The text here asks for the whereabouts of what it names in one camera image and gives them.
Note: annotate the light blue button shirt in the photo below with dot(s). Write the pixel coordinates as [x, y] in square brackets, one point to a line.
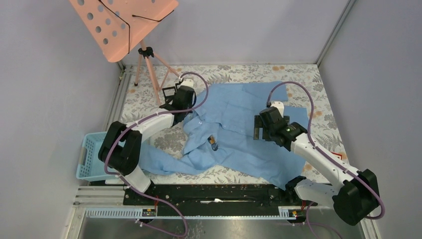
[227, 113]

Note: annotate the light blue plastic basket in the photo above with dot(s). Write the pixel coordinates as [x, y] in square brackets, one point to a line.
[90, 168]

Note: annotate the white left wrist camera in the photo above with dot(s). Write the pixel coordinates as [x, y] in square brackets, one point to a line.
[187, 81]

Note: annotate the floral patterned table mat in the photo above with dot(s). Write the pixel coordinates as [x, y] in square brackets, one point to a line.
[136, 99]

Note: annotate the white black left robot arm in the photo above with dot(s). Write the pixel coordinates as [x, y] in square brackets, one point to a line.
[121, 147]

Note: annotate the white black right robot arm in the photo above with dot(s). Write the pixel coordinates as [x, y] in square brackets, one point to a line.
[351, 193]

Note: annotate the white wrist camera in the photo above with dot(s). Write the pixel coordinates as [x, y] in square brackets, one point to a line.
[279, 105]
[187, 81]

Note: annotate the black four-compartment brooch tray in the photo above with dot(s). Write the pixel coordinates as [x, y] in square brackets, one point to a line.
[169, 94]

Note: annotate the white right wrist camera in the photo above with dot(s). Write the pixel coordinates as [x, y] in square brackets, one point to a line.
[279, 105]

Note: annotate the pink perforated music stand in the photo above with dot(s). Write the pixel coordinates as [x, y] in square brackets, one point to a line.
[118, 26]

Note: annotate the red white grid block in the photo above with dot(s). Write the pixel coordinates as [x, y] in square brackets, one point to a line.
[338, 155]

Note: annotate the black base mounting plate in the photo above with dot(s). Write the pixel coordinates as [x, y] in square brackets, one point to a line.
[213, 200]

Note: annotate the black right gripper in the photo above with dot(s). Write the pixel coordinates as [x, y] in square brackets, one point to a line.
[259, 123]

